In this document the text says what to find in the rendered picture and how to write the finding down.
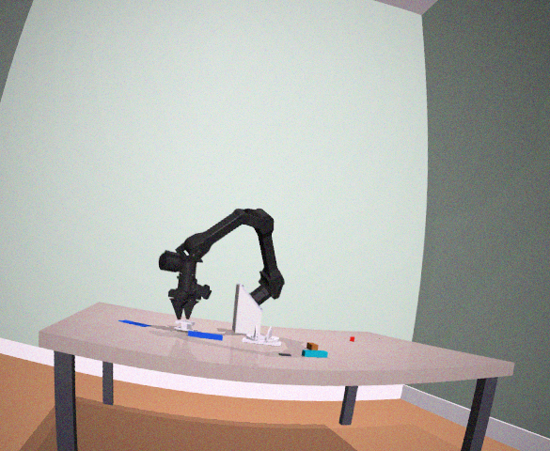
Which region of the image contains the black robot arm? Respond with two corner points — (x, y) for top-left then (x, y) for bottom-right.
(159, 209), (285, 306)

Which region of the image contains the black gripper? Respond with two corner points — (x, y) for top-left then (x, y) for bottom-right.
(168, 273), (201, 319)

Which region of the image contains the blue rectangular bar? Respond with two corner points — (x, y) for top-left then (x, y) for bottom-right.
(188, 331), (223, 341)

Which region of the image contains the cyan rectangular block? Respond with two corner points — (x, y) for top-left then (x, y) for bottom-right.
(302, 350), (328, 358)

